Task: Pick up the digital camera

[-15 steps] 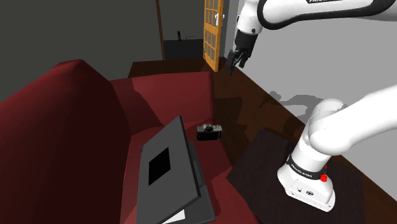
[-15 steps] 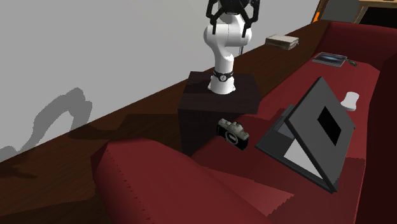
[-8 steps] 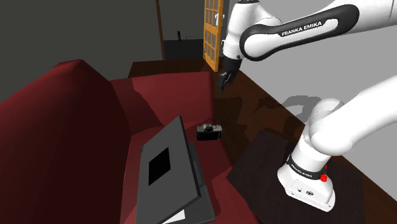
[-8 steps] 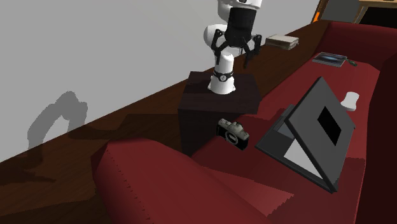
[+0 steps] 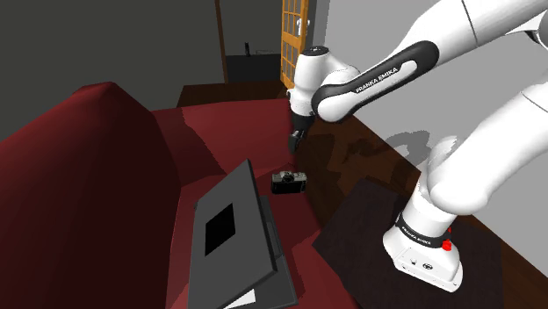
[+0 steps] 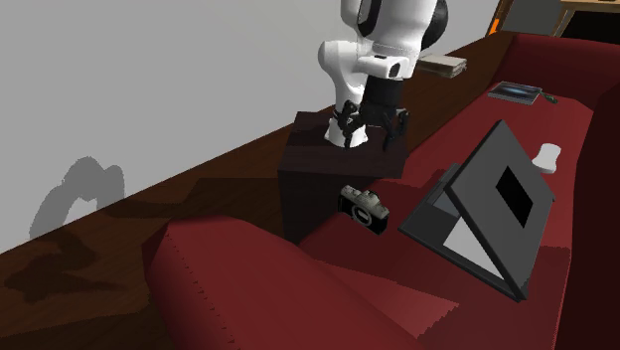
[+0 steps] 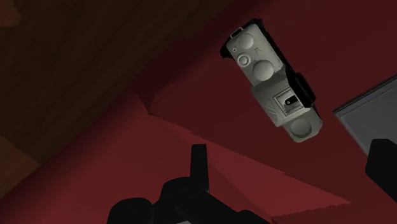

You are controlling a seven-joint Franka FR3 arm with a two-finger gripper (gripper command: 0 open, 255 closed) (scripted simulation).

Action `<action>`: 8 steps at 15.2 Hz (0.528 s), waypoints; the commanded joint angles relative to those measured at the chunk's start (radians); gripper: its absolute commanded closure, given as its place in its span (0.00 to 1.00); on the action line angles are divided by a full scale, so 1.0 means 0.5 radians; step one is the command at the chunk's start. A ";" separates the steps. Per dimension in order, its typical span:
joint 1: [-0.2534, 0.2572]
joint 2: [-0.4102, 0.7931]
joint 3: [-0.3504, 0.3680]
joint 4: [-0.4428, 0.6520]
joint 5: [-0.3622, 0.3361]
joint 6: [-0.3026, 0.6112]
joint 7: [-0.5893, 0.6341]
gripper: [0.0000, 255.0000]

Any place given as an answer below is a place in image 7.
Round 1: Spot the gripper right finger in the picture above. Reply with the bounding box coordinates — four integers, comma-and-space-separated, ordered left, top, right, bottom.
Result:
365, 138, 397, 203

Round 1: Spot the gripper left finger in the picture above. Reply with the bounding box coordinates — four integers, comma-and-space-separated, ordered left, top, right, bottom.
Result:
106, 144, 210, 224

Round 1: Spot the grey flat tablet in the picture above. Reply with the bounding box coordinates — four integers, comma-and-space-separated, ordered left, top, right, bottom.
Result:
332, 74, 397, 156

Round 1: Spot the silver and black camera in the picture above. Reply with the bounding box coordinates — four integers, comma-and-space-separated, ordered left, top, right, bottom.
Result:
219, 18, 324, 143

